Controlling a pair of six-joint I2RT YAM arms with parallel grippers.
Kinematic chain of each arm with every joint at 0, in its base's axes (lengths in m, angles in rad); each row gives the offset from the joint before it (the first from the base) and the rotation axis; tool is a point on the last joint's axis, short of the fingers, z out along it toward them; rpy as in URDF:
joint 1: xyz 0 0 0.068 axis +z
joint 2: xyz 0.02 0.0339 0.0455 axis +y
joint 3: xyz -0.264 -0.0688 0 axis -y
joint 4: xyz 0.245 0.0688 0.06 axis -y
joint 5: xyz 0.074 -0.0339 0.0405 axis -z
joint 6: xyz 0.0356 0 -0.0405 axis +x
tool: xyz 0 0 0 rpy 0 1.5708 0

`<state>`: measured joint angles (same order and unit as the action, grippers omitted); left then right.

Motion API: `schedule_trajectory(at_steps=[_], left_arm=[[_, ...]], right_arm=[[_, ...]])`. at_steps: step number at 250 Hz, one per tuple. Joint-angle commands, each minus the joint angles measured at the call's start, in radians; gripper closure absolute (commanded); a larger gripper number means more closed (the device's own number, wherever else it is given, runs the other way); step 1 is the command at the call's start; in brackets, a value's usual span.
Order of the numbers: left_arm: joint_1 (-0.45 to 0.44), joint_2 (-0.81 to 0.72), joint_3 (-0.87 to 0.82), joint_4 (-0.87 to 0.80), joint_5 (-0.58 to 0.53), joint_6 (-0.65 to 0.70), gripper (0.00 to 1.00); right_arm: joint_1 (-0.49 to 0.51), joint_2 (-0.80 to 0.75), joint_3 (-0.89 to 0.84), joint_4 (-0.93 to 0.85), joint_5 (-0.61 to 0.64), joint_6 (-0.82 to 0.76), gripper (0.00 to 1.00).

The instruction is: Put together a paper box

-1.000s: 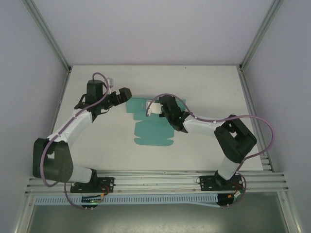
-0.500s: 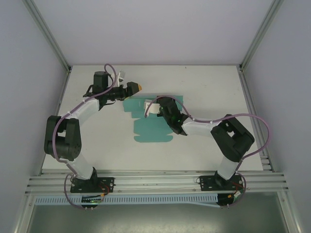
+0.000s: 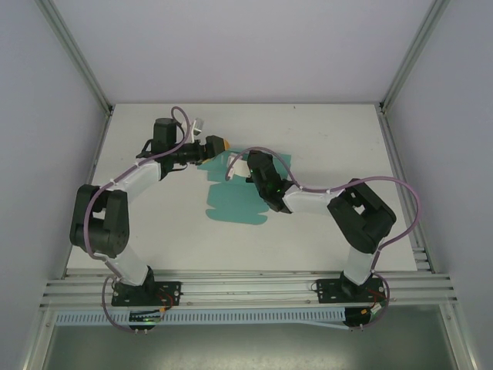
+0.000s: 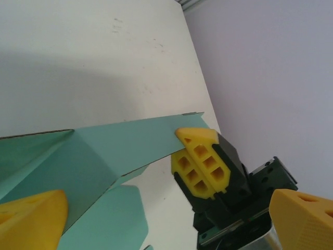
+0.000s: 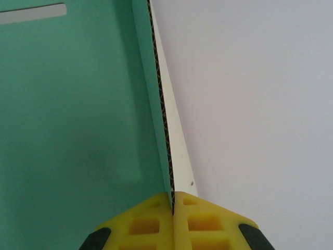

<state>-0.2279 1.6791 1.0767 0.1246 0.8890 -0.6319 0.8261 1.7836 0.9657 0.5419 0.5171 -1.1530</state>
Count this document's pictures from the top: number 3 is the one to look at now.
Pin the aluminium frame post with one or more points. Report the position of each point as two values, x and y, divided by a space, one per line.
414 54
75 54

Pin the black controller board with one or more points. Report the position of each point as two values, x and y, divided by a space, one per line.
144 320
360 318

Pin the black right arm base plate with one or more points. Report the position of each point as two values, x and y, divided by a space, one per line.
327 289

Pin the aluminium cross rails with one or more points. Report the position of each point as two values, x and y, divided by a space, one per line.
250 287

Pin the aluminium side rail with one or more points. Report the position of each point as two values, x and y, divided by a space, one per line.
408 200
92 169

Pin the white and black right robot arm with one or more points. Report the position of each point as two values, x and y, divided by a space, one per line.
362 216

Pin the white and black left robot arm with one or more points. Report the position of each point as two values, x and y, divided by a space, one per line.
104 231

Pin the teal corrugated cardboard box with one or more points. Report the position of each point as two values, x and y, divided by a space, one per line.
231 204

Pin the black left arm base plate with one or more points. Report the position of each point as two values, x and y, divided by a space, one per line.
171 291

